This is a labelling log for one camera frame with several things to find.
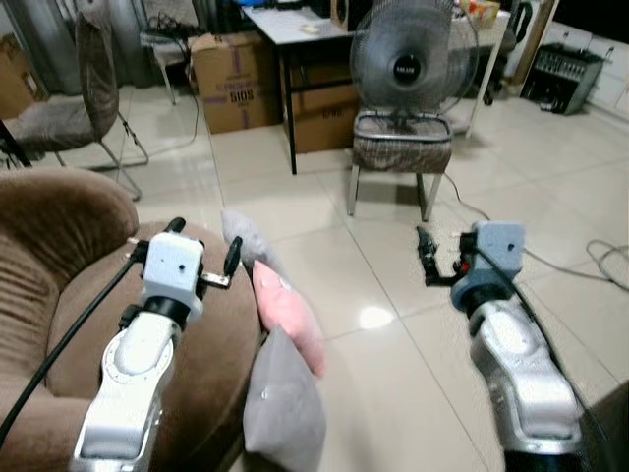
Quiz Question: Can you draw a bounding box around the small grey pillow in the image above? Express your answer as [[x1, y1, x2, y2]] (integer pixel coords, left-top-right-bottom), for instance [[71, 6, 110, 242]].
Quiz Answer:
[[220, 207, 284, 278]]

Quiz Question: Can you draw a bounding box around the pink pillow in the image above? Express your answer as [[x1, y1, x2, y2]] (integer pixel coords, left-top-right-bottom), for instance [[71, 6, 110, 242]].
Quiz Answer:
[[252, 260, 327, 381]]

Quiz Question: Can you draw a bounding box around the brown plush sofa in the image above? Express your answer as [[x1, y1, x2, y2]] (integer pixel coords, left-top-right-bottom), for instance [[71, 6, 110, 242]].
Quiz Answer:
[[0, 167, 264, 472]]

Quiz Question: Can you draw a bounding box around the large grey pillow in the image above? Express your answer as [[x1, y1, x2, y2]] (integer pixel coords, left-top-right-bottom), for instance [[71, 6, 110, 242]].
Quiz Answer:
[[242, 327, 328, 472]]

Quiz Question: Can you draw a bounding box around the brown patterned stool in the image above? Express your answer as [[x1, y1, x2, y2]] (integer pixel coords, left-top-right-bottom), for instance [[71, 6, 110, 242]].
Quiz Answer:
[[346, 108, 456, 223]]

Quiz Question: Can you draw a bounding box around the printed cardboard box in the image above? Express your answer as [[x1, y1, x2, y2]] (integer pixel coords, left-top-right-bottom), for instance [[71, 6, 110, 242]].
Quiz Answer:
[[189, 30, 287, 137]]

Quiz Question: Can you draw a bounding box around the plain cardboard box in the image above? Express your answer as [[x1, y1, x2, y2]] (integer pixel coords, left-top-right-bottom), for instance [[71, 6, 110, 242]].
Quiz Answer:
[[281, 57, 363, 156]]

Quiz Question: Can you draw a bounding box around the black electric fan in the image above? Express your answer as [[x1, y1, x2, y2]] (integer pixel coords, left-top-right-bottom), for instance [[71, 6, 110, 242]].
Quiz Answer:
[[349, 0, 481, 121]]

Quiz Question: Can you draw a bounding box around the grey chair with metal legs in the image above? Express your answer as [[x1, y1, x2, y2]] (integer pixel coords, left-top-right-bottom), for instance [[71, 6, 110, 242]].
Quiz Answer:
[[138, 0, 205, 106]]

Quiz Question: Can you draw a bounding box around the black electronic device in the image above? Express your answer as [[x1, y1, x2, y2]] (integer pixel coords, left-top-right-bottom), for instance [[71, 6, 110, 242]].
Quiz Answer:
[[519, 43, 606, 117]]

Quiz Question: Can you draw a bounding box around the small brown cardboard box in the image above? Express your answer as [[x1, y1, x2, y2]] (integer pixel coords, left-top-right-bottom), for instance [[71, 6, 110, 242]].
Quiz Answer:
[[0, 33, 47, 121]]

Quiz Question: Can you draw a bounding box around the black office chair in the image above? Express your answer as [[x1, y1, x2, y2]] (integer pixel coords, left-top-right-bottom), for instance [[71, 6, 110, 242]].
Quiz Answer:
[[480, 0, 538, 106]]

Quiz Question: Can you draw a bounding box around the white low cabinet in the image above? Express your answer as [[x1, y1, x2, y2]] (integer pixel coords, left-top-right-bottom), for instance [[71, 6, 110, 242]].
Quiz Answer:
[[543, 20, 629, 121]]

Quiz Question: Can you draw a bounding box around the white table with black legs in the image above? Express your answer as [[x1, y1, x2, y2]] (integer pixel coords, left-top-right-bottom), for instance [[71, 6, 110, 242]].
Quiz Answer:
[[240, 3, 514, 177]]

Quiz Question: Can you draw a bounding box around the dark brown armchair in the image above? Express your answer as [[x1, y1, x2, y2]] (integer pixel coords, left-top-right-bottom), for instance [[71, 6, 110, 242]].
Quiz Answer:
[[578, 382, 629, 472]]

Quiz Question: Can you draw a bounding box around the wooden board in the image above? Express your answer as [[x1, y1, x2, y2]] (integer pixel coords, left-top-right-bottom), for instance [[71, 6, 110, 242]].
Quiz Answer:
[[509, 0, 563, 88]]

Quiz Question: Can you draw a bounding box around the colourful snack box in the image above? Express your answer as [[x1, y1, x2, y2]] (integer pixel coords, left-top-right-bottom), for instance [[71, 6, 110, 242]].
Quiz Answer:
[[460, 0, 503, 23]]

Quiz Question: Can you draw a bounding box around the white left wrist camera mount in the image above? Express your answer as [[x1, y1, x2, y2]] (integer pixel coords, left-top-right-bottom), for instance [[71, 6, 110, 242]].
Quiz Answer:
[[140, 232, 206, 322]]

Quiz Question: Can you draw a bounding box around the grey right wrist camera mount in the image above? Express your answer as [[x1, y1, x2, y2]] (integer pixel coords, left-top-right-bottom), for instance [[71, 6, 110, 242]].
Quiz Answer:
[[451, 221, 528, 308]]

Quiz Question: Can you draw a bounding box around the dark floor cable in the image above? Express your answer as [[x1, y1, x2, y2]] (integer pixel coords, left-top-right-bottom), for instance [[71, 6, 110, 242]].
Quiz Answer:
[[440, 169, 629, 293]]

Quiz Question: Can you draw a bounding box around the brown chair with metal frame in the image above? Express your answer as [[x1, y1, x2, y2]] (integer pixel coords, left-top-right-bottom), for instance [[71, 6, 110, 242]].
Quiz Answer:
[[3, 8, 151, 203]]

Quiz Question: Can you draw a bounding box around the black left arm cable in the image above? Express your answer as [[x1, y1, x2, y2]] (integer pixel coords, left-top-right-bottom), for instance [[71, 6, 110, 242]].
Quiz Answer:
[[0, 236, 150, 448]]

